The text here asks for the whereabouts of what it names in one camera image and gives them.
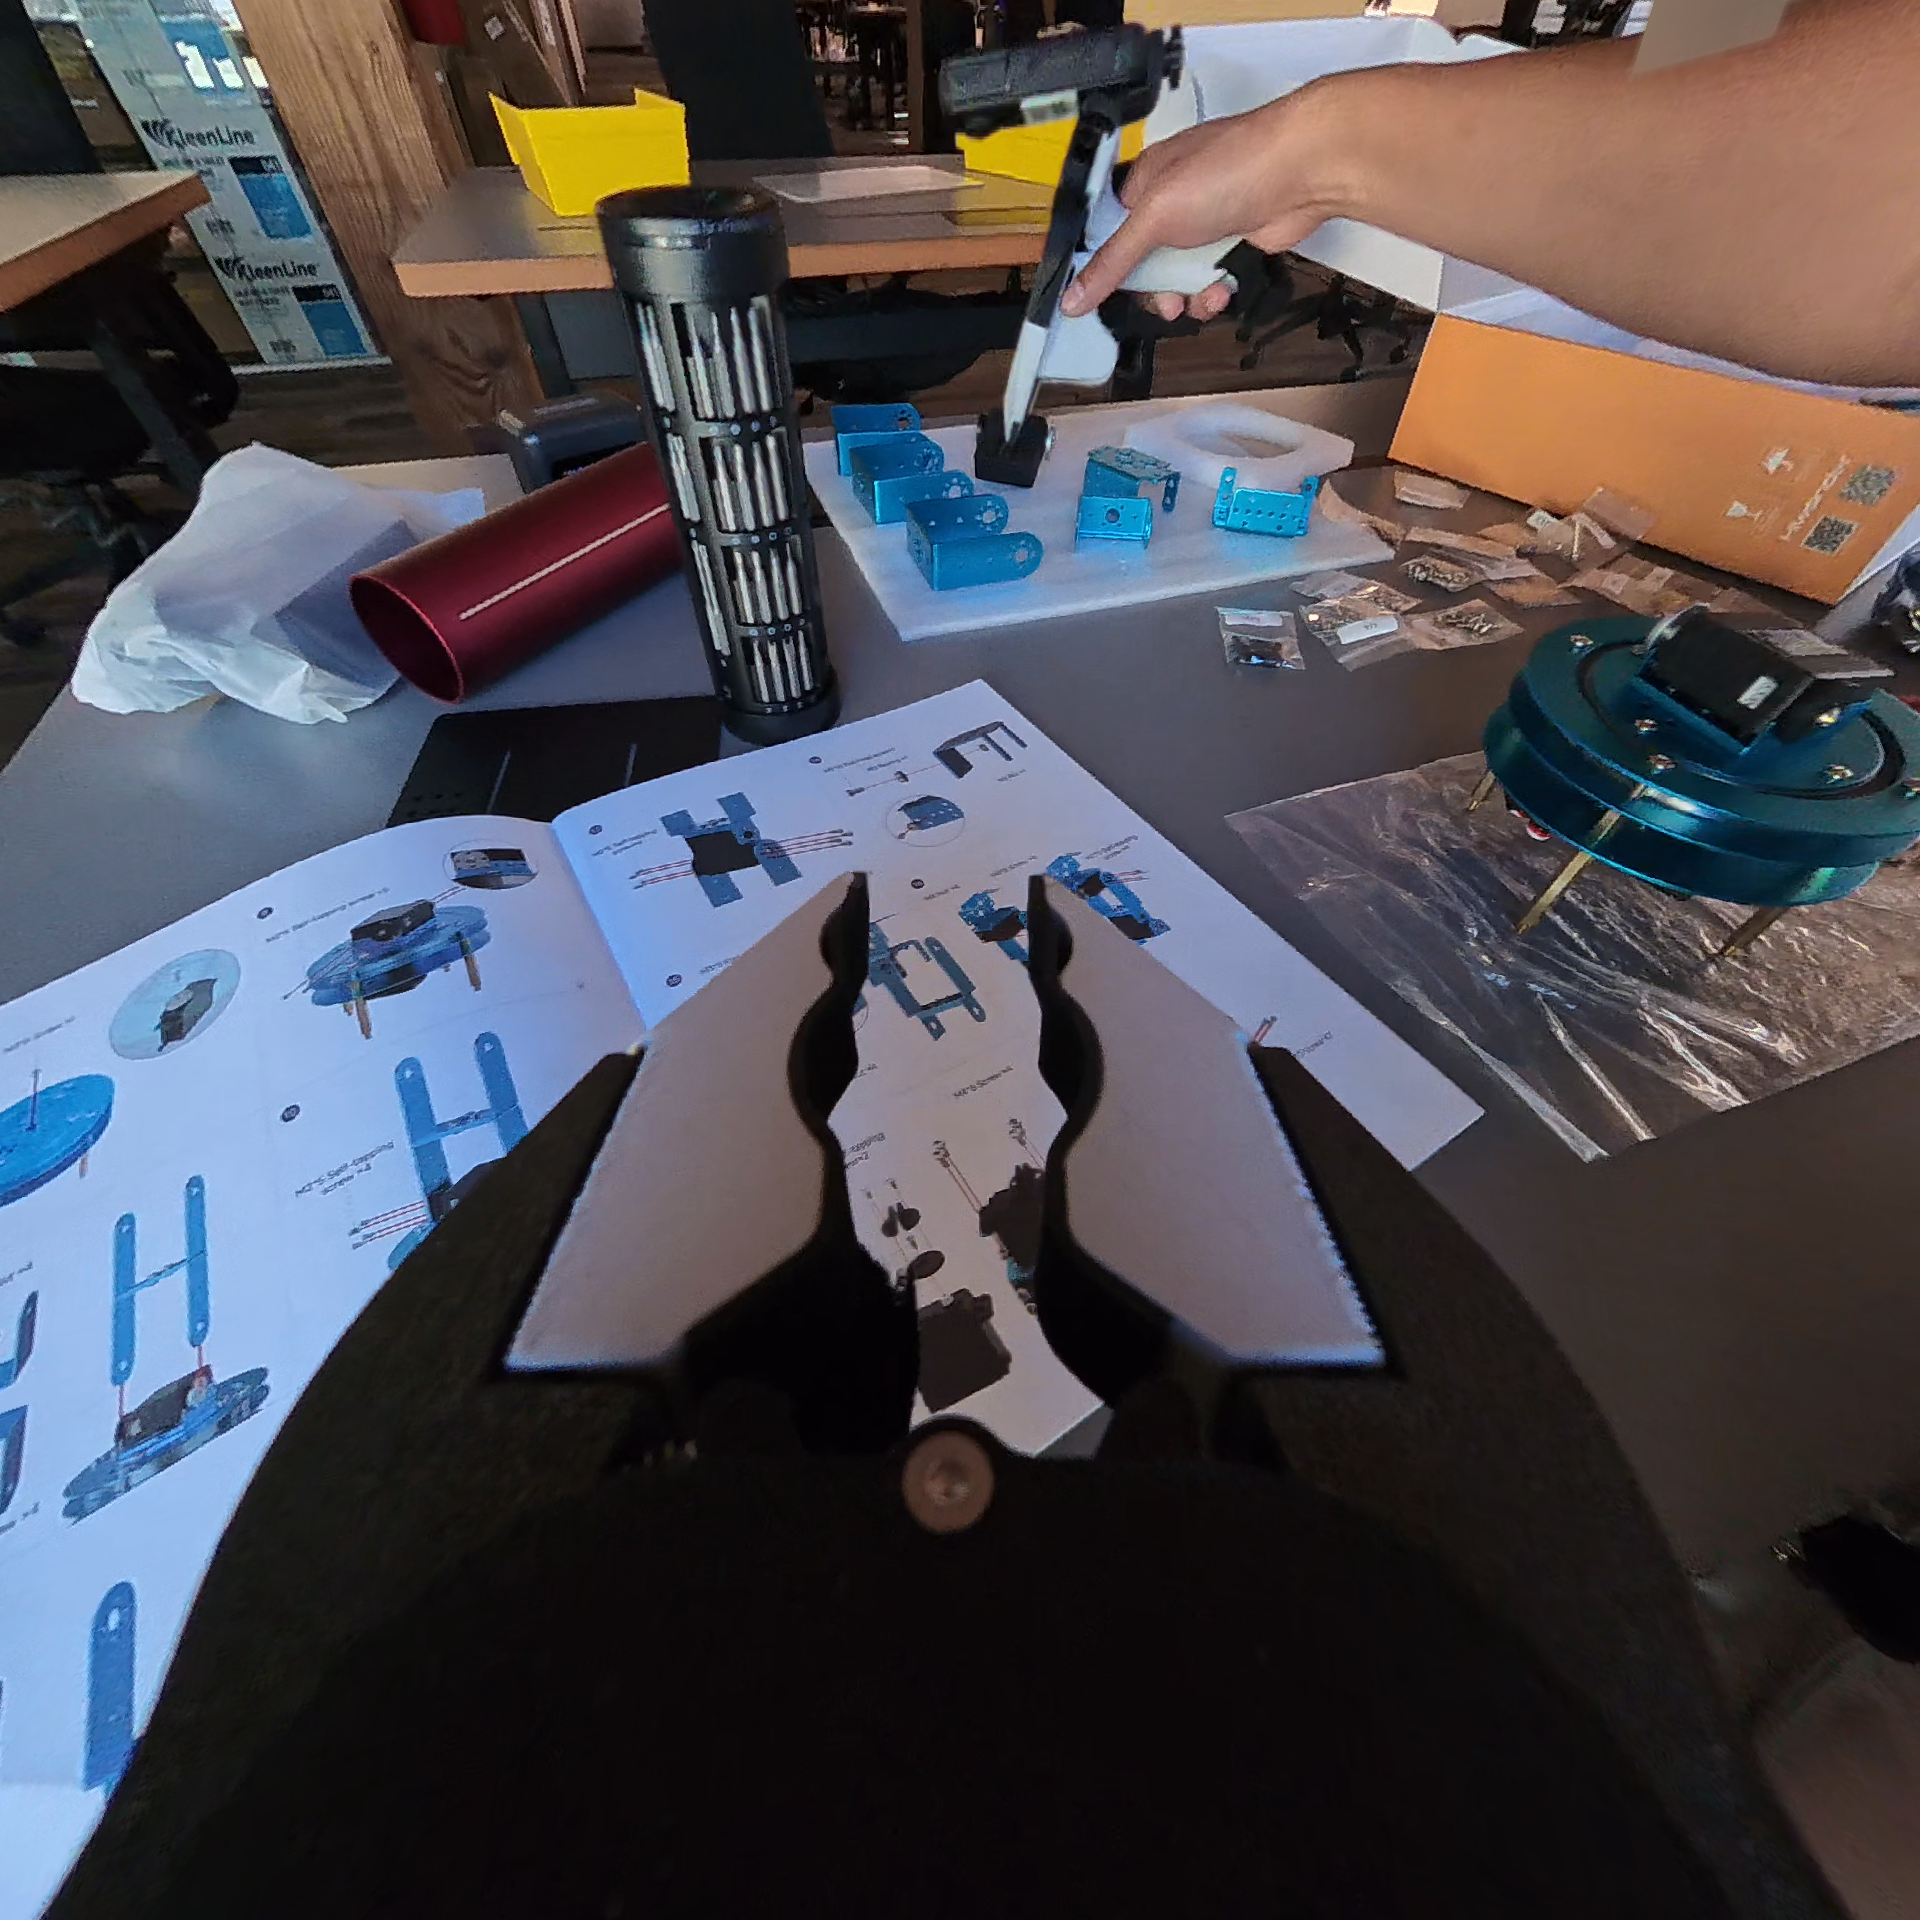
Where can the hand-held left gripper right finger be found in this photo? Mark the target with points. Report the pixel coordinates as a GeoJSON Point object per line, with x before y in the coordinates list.
{"type": "Point", "coordinates": [1214, 1184]}

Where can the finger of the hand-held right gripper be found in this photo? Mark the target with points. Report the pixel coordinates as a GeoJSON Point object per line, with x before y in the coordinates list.
{"type": "Point", "coordinates": [1029, 361]}

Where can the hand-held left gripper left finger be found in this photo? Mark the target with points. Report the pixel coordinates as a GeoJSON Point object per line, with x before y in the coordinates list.
{"type": "Point", "coordinates": [674, 1184]}

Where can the teal round robot base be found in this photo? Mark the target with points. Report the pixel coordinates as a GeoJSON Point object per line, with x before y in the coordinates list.
{"type": "Point", "coordinates": [1591, 765]}

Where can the orange and white cardboard box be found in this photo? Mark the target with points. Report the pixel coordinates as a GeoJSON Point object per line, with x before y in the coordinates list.
{"type": "Point", "coordinates": [1620, 435]}

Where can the black servo with silver horn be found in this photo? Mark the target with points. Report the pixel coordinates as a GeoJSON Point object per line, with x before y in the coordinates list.
{"type": "Point", "coordinates": [1741, 682]}

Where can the person's right forearm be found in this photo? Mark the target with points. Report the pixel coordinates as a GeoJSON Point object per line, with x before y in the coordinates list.
{"type": "Point", "coordinates": [1651, 195]}

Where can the grey desk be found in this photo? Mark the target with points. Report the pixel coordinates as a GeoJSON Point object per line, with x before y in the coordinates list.
{"type": "Point", "coordinates": [1124, 750]}

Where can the wooden-topped desk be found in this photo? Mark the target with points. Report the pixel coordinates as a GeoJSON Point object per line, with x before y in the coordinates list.
{"type": "Point", "coordinates": [494, 240]}
{"type": "Point", "coordinates": [74, 224]}

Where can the person's right hand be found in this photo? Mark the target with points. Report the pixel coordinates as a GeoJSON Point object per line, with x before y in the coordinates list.
{"type": "Point", "coordinates": [1201, 195]}

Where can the yellow plastic bin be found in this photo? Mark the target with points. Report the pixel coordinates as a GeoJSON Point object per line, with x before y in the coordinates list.
{"type": "Point", "coordinates": [600, 158]}
{"type": "Point", "coordinates": [1020, 150]}

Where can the blue long metal plate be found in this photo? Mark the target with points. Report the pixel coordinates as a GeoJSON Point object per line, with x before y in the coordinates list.
{"type": "Point", "coordinates": [969, 543]}
{"type": "Point", "coordinates": [901, 458]}
{"type": "Point", "coordinates": [878, 424]}
{"type": "Point", "coordinates": [922, 499]}

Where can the clear plastic tray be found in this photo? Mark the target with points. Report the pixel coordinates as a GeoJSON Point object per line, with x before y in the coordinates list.
{"type": "Point", "coordinates": [871, 182]}

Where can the white foam cutout piece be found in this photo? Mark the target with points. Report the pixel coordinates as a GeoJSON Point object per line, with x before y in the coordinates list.
{"type": "Point", "coordinates": [1290, 451]}

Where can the white foam sheet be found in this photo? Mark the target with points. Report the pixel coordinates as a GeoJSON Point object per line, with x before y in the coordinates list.
{"type": "Point", "coordinates": [1201, 578]}

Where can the black screwdriver bit holder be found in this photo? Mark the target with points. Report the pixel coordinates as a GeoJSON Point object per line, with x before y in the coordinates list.
{"type": "Point", "coordinates": [721, 451]}

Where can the white instruction booklet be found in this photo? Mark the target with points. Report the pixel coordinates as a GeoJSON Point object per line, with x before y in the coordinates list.
{"type": "Point", "coordinates": [374, 1051]}

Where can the black office chair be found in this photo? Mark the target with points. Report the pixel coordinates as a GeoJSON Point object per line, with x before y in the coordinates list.
{"type": "Point", "coordinates": [742, 74]}

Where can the large clear plastic bag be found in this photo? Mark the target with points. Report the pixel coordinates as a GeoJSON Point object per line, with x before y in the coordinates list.
{"type": "Point", "coordinates": [1501, 975]}

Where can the black slotted metal plate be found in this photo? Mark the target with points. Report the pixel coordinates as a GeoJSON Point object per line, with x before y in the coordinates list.
{"type": "Point", "coordinates": [554, 750]}

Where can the grey plastic case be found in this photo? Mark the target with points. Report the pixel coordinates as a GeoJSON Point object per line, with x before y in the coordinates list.
{"type": "Point", "coordinates": [570, 443]}

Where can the spread of hardware bags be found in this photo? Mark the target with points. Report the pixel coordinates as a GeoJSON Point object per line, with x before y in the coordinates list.
{"type": "Point", "coordinates": [1440, 600]}

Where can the red metal tube case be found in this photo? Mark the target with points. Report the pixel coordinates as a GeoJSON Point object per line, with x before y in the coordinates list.
{"type": "Point", "coordinates": [524, 570]}

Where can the wooden support pillar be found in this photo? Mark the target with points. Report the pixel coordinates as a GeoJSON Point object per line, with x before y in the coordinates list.
{"type": "Point", "coordinates": [404, 224]}

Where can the red fire extinguisher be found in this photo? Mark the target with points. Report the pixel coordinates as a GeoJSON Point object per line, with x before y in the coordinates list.
{"type": "Point", "coordinates": [435, 19]}

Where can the thin white plastic bag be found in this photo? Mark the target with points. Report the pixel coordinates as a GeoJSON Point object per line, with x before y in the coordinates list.
{"type": "Point", "coordinates": [194, 600]}

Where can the black chest harness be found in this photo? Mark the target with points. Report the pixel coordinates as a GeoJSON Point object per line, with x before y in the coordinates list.
{"type": "Point", "coordinates": [1860, 1583]}

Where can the stacked printed cartons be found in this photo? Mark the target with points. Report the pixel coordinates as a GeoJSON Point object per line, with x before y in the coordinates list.
{"type": "Point", "coordinates": [254, 181]}

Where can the blue angled bracket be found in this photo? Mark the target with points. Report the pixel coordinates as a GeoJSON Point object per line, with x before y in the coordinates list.
{"type": "Point", "coordinates": [1113, 522]}
{"type": "Point", "coordinates": [1124, 472]}

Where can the blue U bracket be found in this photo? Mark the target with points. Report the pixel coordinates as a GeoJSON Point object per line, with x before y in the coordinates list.
{"type": "Point", "coordinates": [1269, 510]}

